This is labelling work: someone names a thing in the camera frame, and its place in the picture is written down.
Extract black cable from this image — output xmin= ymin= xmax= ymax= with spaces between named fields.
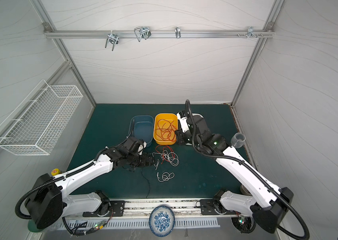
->
xmin=140 ymin=166 xmax=152 ymax=198

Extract white cable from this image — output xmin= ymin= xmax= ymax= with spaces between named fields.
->
xmin=151 ymin=149 xmax=180 ymax=171
xmin=156 ymin=170 xmax=175 ymax=183

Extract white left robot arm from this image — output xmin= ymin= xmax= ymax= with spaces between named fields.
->
xmin=15 ymin=137 xmax=155 ymax=230

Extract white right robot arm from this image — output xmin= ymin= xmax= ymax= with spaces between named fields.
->
xmin=177 ymin=100 xmax=310 ymax=240

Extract yellow plastic bin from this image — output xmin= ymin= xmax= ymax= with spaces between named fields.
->
xmin=154 ymin=113 xmax=178 ymax=146

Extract blue plastic bin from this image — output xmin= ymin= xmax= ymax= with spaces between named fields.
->
xmin=128 ymin=115 xmax=154 ymax=147

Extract clear measuring cup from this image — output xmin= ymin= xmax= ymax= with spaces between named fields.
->
xmin=231 ymin=133 xmax=246 ymax=149

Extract blue white patterned plate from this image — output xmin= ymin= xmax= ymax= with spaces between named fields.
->
xmin=149 ymin=205 xmax=175 ymax=237

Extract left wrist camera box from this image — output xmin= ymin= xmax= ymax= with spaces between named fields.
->
xmin=138 ymin=142 xmax=147 ymax=153

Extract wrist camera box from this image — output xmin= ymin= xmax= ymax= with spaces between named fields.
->
xmin=138 ymin=142 xmax=147 ymax=153
xmin=176 ymin=110 xmax=189 ymax=133

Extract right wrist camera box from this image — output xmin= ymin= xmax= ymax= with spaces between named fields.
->
xmin=176 ymin=110 xmax=189 ymax=133

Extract white wire basket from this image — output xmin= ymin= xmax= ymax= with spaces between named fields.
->
xmin=0 ymin=80 xmax=83 ymax=156

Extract metal crossbar rail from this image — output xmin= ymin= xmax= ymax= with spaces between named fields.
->
xmin=44 ymin=29 xmax=275 ymax=39

